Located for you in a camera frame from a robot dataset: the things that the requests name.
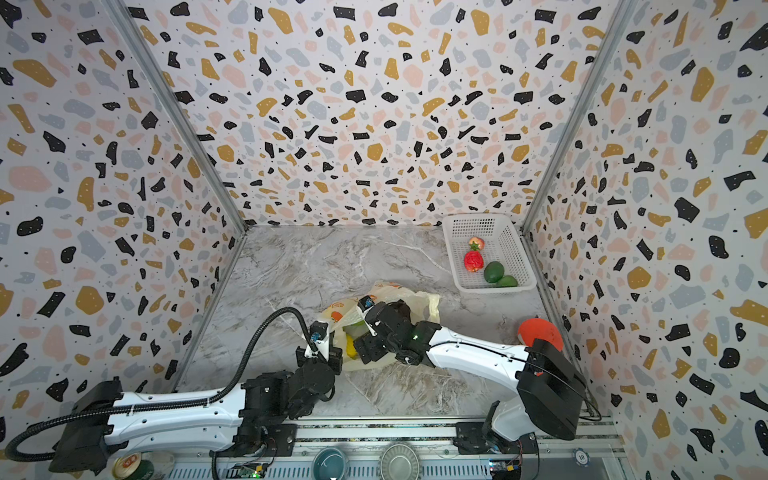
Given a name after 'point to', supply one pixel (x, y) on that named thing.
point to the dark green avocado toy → (493, 272)
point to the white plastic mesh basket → (503, 244)
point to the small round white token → (581, 456)
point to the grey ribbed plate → (399, 462)
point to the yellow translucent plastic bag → (344, 317)
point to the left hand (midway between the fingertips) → (337, 330)
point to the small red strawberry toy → (476, 243)
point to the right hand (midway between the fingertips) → (361, 333)
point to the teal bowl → (329, 463)
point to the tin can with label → (125, 465)
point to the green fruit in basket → (507, 281)
